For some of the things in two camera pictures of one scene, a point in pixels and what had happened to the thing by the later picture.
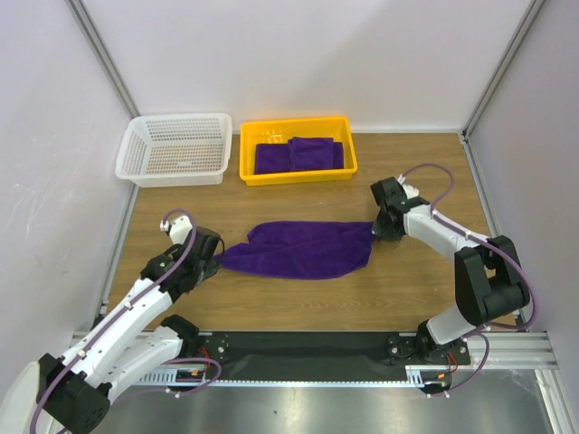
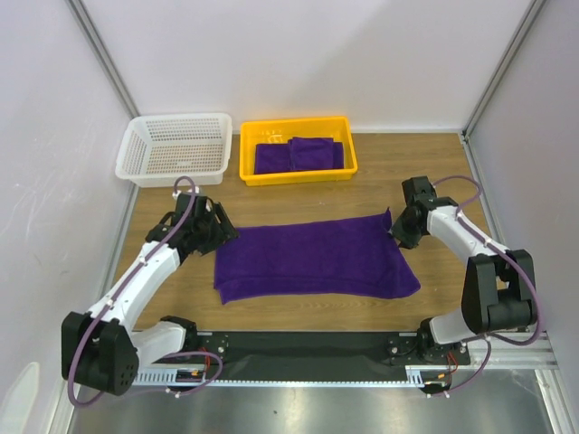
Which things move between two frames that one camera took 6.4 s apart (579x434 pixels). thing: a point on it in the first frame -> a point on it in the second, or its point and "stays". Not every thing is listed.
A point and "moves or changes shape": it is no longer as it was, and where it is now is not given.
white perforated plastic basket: (176, 150) stays
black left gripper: (211, 268) -> (224, 231)
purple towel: (307, 153) stays
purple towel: (301, 250) moves or changes shape
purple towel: (298, 154) stays
